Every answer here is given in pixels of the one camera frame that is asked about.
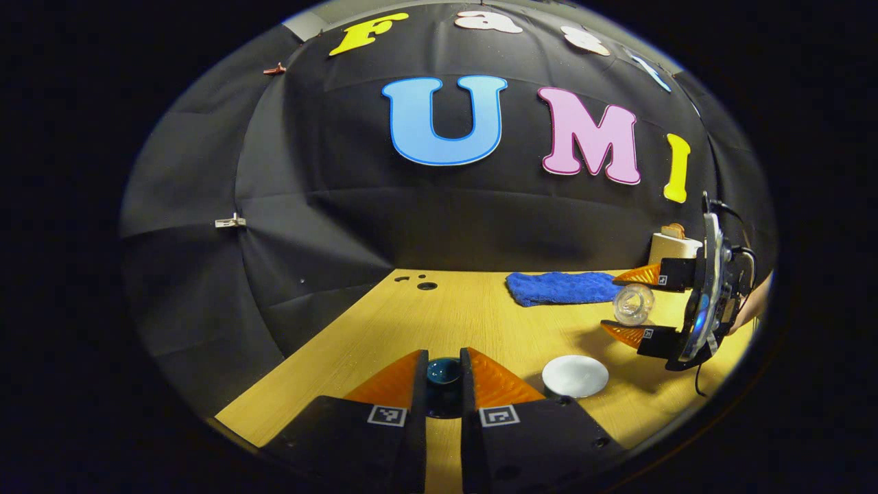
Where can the copper clip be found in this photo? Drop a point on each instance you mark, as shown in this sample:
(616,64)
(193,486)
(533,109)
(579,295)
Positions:
(275,68)

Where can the toast slice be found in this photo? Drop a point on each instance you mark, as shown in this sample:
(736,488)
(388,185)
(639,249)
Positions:
(674,230)

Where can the blue teacup lid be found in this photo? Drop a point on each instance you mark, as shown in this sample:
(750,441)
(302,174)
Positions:
(444,374)

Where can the white teacup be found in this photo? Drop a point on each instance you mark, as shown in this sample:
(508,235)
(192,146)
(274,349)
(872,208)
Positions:
(575,376)

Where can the clear plastic water bottle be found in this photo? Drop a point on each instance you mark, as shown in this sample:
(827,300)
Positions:
(632,305)

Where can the white toaster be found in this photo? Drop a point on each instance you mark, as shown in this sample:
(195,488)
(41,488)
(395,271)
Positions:
(669,247)

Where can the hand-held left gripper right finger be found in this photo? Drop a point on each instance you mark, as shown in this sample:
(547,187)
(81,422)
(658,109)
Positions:
(468,446)

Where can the blue towel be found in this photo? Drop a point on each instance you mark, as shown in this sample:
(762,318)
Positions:
(549,288)

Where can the silver metal clip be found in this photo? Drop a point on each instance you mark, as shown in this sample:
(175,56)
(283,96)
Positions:
(231,221)

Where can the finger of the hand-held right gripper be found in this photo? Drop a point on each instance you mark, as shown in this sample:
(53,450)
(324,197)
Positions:
(679,274)
(662,341)

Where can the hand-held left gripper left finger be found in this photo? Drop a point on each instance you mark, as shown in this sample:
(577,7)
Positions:
(418,446)

